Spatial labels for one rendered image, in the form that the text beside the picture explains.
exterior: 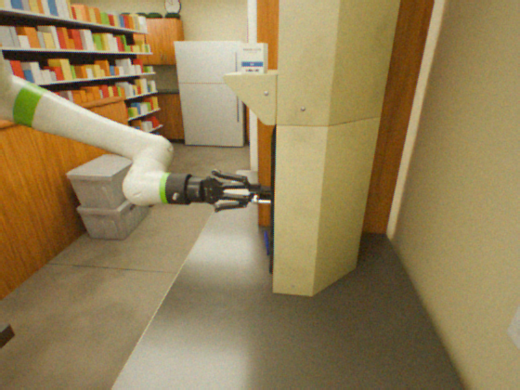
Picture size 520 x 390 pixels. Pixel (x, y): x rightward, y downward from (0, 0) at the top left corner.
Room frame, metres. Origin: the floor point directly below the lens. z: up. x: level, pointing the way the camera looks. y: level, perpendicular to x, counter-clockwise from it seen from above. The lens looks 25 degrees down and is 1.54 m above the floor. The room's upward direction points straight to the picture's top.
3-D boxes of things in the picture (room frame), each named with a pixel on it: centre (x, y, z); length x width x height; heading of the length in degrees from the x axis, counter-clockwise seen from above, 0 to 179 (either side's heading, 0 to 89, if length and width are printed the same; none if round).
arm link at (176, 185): (0.79, 0.23, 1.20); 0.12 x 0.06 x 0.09; 173
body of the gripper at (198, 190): (0.79, 0.16, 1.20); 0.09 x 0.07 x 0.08; 83
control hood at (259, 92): (0.82, 0.01, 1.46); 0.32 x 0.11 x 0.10; 173
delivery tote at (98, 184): (2.66, 1.41, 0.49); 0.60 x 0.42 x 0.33; 173
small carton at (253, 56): (0.74, 0.01, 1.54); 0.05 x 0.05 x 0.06; 78
